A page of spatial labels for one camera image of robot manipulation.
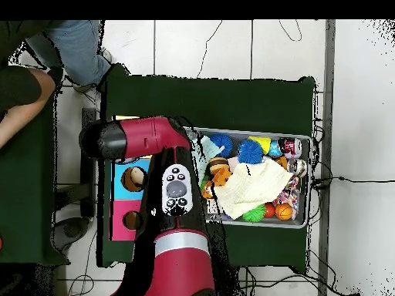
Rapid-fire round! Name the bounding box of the polka-dot cloth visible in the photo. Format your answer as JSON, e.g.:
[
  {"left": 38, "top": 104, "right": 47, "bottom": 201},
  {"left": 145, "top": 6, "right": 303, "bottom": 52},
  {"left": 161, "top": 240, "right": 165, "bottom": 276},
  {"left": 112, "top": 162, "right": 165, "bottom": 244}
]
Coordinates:
[{"left": 272, "top": 177, "right": 300, "bottom": 217}]

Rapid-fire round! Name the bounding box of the wooden three-hole box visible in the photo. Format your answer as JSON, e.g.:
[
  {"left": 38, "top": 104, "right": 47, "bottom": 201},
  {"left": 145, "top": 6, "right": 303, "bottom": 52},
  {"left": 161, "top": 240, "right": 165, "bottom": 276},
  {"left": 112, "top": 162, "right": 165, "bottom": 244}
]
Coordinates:
[{"left": 109, "top": 115, "right": 155, "bottom": 242}]

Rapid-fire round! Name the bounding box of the shallow mesh bin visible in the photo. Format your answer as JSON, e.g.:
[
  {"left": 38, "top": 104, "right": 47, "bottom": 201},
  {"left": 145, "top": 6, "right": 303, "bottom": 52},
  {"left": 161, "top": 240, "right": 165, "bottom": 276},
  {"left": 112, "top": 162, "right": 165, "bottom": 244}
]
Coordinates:
[{"left": 184, "top": 126, "right": 312, "bottom": 230}]

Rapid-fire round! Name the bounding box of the toy burger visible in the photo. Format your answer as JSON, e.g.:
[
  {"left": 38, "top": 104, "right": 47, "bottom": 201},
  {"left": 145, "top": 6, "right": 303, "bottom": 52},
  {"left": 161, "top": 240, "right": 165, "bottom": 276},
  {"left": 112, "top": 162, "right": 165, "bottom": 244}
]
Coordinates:
[{"left": 208, "top": 156, "right": 230, "bottom": 176}]

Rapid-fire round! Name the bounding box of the blue spiky ball with eyes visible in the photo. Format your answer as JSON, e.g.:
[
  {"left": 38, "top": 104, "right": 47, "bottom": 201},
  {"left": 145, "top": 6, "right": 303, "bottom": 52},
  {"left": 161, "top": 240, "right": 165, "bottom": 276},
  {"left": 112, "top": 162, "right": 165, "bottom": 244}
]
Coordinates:
[{"left": 236, "top": 139, "right": 264, "bottom": 164}]

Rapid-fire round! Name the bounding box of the cream waffle cloth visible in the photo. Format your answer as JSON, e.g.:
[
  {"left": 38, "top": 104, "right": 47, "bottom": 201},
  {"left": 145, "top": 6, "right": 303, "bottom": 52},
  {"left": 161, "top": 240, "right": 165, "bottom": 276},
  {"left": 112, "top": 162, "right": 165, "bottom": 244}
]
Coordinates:
[{"left": 212, "top": 158, "right": 294, "bottom": 220}]

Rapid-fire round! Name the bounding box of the dark green table cloth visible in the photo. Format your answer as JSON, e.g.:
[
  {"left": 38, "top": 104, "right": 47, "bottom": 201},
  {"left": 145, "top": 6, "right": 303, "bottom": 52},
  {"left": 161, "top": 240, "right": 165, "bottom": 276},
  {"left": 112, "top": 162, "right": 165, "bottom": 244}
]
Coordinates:
[{"left": 96, "top": 63, "right": 317, "bottom": 274}]

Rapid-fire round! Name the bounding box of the yellow foam wedge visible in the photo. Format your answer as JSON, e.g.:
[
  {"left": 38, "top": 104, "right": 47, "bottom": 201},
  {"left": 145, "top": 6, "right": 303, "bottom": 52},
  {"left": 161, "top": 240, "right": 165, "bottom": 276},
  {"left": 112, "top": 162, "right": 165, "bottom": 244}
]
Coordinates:
[{"left": 248, "top": 136, "right": 272, "bottom": 155}]

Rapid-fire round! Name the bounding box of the green spiky ball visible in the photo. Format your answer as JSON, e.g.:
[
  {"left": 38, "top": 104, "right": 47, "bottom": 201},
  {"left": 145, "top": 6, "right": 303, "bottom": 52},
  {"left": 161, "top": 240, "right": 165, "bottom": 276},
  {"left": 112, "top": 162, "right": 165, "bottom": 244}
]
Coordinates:
[{"left": 241, "top": 203, "right": 267, "bottom": 224}]

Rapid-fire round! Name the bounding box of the crushed soda can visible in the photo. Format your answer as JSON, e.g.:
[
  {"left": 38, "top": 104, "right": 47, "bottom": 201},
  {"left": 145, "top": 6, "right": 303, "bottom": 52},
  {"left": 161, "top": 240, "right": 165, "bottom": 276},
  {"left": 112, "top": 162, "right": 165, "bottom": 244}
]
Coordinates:
[{"left": 277, "top": 137, "right": 303, "bottom": 160}]

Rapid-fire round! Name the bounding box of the black upright bar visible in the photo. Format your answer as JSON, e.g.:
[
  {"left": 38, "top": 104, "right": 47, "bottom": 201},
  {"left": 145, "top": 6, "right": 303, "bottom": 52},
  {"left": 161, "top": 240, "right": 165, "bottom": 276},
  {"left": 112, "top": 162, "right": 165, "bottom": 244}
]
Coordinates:
[{"left": 80, "top": 107, "right": 97, "bottom": 217}]

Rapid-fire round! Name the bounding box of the person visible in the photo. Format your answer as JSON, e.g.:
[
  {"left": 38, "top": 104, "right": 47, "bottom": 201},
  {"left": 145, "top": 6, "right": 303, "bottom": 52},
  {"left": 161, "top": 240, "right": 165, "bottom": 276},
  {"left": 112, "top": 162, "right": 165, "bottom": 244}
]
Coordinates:
[{"left": 0, "top": 19, "right": 113, "bottom": 149}]

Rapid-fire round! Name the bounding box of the dark green side table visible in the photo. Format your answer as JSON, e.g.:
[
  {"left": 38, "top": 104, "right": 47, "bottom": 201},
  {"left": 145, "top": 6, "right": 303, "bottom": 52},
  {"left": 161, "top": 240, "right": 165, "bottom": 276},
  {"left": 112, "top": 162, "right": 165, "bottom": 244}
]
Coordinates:
[{"left": 0, "top": 66, "right": 70, "bottom": 267}]

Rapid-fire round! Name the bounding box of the black floor cable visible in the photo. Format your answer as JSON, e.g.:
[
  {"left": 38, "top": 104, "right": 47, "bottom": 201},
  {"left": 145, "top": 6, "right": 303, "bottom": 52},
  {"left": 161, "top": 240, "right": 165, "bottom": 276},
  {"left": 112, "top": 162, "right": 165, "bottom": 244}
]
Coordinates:
[{"left": 311, "top": 176, "right": 395, "bottom": 190}]

